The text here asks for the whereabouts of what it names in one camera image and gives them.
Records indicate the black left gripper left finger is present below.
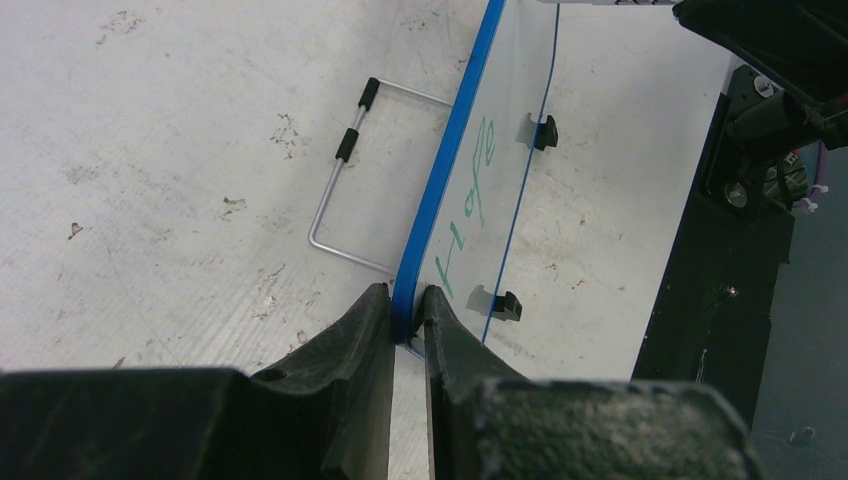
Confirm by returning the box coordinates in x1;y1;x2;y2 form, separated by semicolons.
1;283;395;479

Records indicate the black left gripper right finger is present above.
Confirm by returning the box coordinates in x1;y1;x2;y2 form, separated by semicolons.
420;286;766;479

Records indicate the blue framed whiteboard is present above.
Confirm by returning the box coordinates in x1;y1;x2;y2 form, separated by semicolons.
391;1;560;357

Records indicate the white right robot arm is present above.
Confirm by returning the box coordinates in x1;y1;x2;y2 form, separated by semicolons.
673;1;847;220

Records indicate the black whiteboard foot left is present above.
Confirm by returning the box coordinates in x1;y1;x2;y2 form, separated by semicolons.
491;291;523;322

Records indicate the black whiteboard foot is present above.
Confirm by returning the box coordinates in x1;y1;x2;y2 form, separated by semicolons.
533;114;559;151
491;291;523;322

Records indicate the black whiteboard foot right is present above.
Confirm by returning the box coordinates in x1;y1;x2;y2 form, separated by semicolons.
533;114;559;151

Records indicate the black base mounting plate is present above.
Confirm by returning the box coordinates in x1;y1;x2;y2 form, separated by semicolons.
632;65;794;425

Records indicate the metal wire whiteboard stand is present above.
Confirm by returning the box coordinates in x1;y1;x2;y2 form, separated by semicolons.
308;77;453;278

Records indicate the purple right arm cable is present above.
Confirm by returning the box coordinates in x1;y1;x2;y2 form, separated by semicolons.
791;142;833;213

